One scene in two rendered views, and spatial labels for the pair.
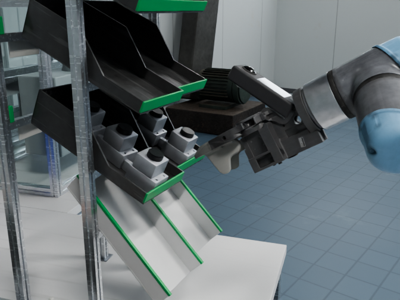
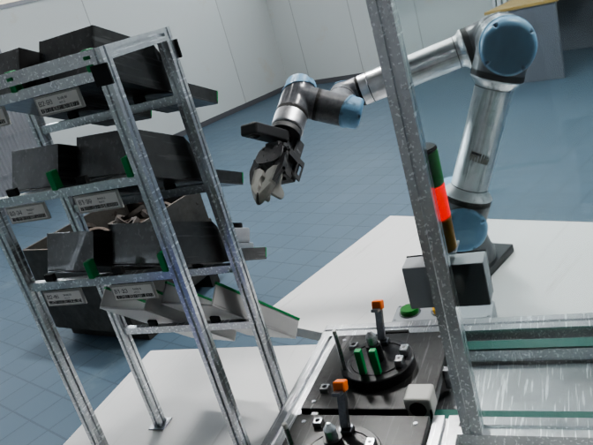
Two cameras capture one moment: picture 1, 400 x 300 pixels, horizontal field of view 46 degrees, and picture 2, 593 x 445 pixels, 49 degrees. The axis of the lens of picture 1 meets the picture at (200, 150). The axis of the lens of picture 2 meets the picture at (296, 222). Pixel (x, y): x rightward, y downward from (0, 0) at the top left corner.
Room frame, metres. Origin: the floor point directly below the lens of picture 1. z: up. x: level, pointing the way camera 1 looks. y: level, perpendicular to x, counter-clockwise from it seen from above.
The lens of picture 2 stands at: (0.50, 1.29, 1.66)
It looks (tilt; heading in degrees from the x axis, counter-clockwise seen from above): 19 degrees down; 279
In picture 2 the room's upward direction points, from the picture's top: 16 degrees counter-clockwise
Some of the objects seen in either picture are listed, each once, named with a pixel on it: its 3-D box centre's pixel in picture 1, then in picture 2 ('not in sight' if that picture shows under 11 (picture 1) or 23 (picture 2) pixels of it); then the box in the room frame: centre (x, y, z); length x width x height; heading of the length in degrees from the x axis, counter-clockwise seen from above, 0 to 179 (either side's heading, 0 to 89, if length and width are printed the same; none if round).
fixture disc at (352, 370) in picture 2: not in sight; (378, 363); (0.58, 0.22, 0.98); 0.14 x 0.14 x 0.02
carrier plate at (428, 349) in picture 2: not in sight; (379, 372); (0.58, 0.22, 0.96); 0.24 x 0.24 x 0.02; 72
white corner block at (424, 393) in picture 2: not in sight; (420, 401); (0.52, 0.35, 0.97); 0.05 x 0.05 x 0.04; 72
